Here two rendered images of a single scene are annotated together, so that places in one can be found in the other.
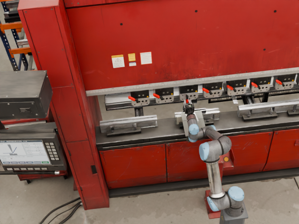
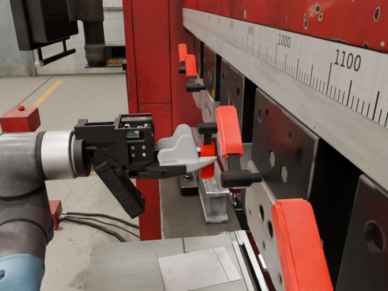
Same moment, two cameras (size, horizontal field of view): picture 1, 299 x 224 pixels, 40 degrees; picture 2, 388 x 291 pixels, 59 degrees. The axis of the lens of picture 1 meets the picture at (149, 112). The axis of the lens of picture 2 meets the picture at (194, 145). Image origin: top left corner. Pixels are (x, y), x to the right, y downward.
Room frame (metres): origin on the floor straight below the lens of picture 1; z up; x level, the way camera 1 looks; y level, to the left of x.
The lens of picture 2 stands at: (2.35, -0.82, 1.43)
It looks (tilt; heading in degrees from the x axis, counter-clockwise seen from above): 23 degrees down; 85
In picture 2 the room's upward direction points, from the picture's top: straight up
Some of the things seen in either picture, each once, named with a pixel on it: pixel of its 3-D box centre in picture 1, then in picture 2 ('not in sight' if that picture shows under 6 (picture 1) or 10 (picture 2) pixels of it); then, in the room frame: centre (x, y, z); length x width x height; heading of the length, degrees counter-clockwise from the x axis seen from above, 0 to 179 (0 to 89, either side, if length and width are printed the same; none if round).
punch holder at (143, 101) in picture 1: (139, 94); (211, 70); (2.47, 0.07, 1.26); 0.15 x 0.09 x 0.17; 92
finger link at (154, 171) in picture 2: not in sight; (157, 167); (2.33, -0.34, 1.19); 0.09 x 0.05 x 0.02; 177
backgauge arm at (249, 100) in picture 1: (245, 89); not in sight; (2.88, -0.95, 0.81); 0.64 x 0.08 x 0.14; 2
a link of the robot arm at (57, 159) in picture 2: (191, 119); (65, 153); (2.19, -0.32, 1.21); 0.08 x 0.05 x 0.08; 92
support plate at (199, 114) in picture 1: (193, 123); (163, 275); (2.33, -0.36, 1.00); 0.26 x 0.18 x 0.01; 2
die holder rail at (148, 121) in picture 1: (128, 123); (204, 165); (2.46, 0.19, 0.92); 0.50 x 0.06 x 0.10; 92
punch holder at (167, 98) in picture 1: (163, 92); (227, 89); (2.47, -0.13, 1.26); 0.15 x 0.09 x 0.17; 92
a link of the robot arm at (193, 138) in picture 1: (195, 134); (24, 219); (2.12, -0.34, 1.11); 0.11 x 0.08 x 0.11; 103
